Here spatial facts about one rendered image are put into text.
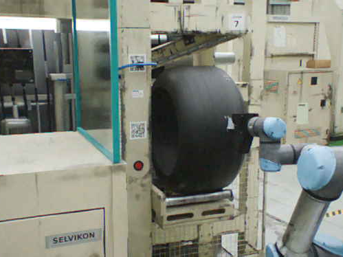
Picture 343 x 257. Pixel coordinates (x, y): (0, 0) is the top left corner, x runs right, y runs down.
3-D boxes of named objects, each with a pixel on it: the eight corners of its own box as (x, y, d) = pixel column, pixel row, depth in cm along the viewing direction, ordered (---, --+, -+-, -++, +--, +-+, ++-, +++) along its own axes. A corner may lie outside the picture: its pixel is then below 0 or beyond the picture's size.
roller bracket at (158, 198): (160, 217, 205) (160, 195, 204) (133, 191, 242) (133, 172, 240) (167, 216, 207) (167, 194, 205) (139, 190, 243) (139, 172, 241)
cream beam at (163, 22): (136, 34, 225) (135, 1, 223) (122, 35, 249) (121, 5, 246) (248, 34, 247) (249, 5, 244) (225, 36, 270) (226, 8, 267)
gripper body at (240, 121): (247, 112, 191) (263, 113, 180) (247, 133, 192) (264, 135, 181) (230, 113, 189) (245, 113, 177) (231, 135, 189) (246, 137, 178)
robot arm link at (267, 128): (269, 142, 164) (268, 117, 163) (252, 140, 174) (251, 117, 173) (288, 141, 166) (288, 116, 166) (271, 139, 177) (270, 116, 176)
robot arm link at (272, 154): (294, 171, 169) (293, 140, 168) (264, 173, 166) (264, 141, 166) (284, 168, 176) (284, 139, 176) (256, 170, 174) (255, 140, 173)
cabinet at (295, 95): (283, 162, 652) (287, 70, 629) (255, 153, 701) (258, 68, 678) (330, 154, 697) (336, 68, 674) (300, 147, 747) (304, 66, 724)
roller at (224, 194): (162, 208, 209) (162, 198, 208) (159, 205, 213) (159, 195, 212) (232, 198, 221) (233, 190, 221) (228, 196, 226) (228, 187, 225)
